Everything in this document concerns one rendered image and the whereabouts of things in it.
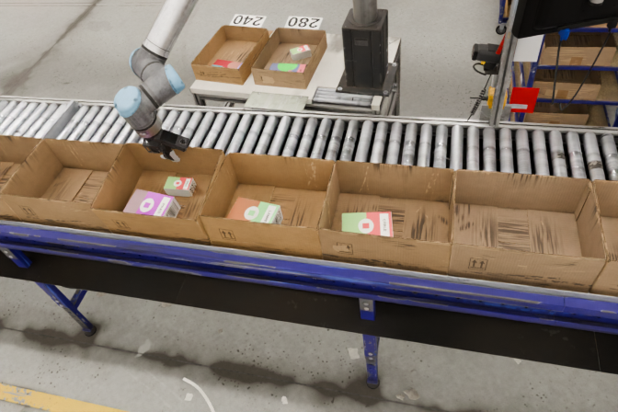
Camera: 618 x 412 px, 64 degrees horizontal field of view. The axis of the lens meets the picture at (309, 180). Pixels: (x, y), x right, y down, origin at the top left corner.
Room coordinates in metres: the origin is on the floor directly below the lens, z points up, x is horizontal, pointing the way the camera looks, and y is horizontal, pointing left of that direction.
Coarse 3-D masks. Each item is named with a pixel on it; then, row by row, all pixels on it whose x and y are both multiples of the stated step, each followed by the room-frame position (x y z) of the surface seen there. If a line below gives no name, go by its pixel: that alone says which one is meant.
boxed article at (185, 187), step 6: (168, 180) 1.31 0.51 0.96; (174, 180) 1.30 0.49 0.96; (180, 180) 1.30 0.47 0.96; (186, 180) 1.29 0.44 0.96; (192, 180) 1.29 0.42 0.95; (168, 186) 1.28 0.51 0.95; (174, 186) 1.28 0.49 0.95; (180, 186) 1.27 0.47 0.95; (186, 186) 1.26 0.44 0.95; (192, 186) 1.27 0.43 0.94; (168, 192) 1.28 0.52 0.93; (174, 192) 1.27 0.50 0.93; (180, 192) 1.26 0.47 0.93; (186, 192) 1.25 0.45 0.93; (192, 192) 1.26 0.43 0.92
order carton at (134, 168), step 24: (120, 168) 1.34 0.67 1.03; (144, 168) 1.43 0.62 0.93; (168, 168) 1.39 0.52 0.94; (192, 168) 1.35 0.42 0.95; (216, 168) 1.21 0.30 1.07; (120, 192) 1.28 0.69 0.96; (120, 216) 1.11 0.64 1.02; (144, 216) 1.08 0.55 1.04; (192, 216) 1.16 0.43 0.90; (168, 240) 1.09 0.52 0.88; (192, 240) 1.05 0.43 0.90
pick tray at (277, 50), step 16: (288, 32) 2.41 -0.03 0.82; (304, 32) 2.37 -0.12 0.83; (320, 32) 2.33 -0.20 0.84; (272, 48) 2.35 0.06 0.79; (288, 48) 2.36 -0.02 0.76; (320, 48) 2.22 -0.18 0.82; (256, 64) 2.15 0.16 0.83; (256, 80) 2.09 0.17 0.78; (272, 80) 2.05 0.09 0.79; (288, 80) 2.01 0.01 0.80; (304, 80) 1.98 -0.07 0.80
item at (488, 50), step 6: (474, 48) 1.60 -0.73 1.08; (480, 48) 1.58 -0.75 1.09; (486, 48) 1.58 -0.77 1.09; (492, 48) 1.57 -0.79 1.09; (474, 54) 1.57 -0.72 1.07; (480, 54) 1.56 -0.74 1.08; (486, 54) 1.55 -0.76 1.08; (492, 54) 1.55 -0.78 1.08; (498, 54) 1.54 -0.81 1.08; (474, 60) 1.57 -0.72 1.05; (480, 60) 1.56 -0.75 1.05; (486, 60) 1.55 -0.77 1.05; (492, 60) 1.54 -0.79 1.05; (498, 60) 1.54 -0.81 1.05; (486, 66) 1.56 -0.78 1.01; (492, 66) 1.56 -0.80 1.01
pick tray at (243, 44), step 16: (224, 32) 2.57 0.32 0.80; (240, 32) 2.53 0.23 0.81; (256, 32) 2.48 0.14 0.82; (208, 48) 2.40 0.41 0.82; (224, 48) 2.48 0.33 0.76; (240, 48) 2.45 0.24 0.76; (256, 48) 2.29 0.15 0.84; (192, 64) 2.23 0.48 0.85; (208, 64) 2.34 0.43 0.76; (208, 80) 2.20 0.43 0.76; (224, 80) 2.15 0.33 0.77; (240, 80) 2.11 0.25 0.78
